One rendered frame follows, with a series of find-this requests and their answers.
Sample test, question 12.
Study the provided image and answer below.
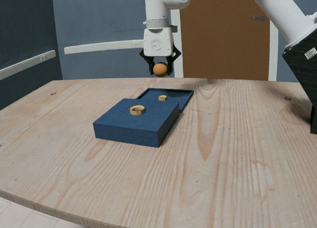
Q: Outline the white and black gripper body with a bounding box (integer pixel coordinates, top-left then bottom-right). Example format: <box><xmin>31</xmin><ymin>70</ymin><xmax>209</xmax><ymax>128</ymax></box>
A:
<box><xmin>144</xmin><ymin>26</ymin><xmax>175</xmax><ymax>57</ymax></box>

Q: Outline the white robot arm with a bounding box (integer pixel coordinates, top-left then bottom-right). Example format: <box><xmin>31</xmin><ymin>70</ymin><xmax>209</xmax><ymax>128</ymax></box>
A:
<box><xmin>143</xmin><ymin>0</ymin><xmax>317</xmax><ymax>50</ymax></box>

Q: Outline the tan ball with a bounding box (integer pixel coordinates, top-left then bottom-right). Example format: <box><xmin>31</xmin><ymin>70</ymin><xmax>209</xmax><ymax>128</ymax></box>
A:
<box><xmin>153</xmin><ymin>62</ymin><xmax>167</xmax><ymax>77</ymax></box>

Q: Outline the blue square box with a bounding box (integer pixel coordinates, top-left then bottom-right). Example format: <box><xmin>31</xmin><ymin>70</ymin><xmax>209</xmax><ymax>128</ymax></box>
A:
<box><xmin>93</xmin><ymin>98</ymin><xmax>179</xmax><ymax>148</ymax></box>

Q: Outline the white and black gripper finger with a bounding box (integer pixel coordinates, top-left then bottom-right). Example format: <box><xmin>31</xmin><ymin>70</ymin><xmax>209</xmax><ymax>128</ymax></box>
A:
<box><xmin>166</xmin><ymin>44</ymin><xmax>181</xmax><ymax>75</ymax></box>
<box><xmin>139</xmin><ymin>49</ymin><xmax>155</xmax><ymax>75</ymax></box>

